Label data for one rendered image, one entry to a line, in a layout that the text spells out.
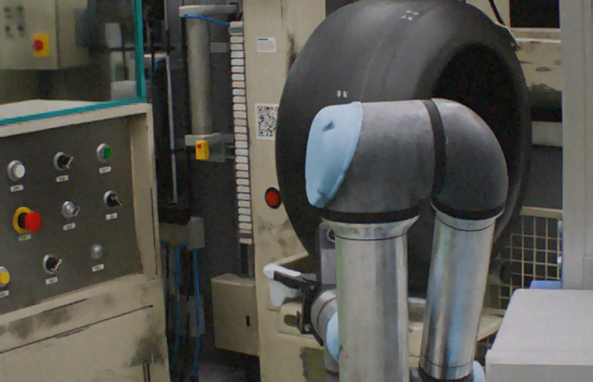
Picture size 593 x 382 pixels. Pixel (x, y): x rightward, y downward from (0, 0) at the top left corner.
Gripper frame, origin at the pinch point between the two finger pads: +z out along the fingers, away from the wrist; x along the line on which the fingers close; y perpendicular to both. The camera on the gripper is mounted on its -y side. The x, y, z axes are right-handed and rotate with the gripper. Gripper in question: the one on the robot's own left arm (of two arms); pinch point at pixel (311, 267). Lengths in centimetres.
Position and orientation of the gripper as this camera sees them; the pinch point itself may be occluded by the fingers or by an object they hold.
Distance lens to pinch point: 189.6
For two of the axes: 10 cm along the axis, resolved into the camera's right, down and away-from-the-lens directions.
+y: -0.9, 9.9, 1.4
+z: -1.7, -1.6, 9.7
